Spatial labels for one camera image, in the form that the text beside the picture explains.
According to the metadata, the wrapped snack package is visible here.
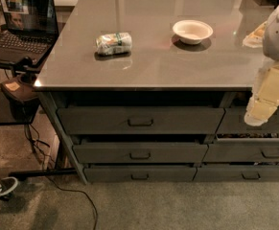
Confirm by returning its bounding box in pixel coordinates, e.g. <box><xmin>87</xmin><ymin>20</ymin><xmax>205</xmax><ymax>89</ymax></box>
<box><xmin>96</xmin><ymin>33</ymin><xmax>132</xmax><ymax>56</ymax></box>

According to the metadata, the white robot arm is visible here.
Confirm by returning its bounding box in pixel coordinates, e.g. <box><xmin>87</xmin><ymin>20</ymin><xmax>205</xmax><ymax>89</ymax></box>
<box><xmin>244</xmin><ymin>5</ymin><xmax>279</xmax><ymax>127</ymax></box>

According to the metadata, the black laptop stand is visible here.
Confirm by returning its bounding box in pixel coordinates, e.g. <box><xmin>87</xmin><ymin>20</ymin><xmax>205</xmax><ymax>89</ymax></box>
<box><xmin>0</xmin><ymin>57</ymin><xmax>78</xmax><ymax>181</ymax></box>

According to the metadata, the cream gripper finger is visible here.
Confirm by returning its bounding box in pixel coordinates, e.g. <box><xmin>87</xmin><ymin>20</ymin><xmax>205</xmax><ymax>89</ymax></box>
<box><xmin>244</xmin><ymin>99</ymin><xmax>277</xmax><ymax>127</ymax></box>

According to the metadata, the black white sneaker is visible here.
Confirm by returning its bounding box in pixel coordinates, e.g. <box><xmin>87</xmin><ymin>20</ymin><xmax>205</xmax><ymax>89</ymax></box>
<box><xmin>0</xmin><ymin>176</ymin><xmax>18</xmax><ymax>198</ymax></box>

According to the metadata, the black laptop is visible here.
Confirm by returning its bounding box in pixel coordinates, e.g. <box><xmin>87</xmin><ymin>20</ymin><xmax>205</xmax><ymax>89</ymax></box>
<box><xmin>0</xmin><ymin>0</ymin><xmax>58</xmax><ymax>67</ymax></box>

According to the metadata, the white paper bowl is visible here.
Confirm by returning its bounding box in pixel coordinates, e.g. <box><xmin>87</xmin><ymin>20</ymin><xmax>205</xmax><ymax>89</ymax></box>
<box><xmin>173</xmin><ymin>20</ymin><xmax>213</xmax><ymax>45</ymax></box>

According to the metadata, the black floor cable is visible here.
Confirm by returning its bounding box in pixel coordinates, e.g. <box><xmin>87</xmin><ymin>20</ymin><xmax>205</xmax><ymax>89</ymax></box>
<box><xmin>24</xmin><ymin>124</ymin><xmax>99</xmax><ymax>230</ymax></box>

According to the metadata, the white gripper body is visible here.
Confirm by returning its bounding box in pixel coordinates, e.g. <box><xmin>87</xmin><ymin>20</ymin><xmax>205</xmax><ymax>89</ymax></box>
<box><xmin>253</xmin><ymin>61</ymin><xmax>279</xmax><ymax>106</ymax></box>

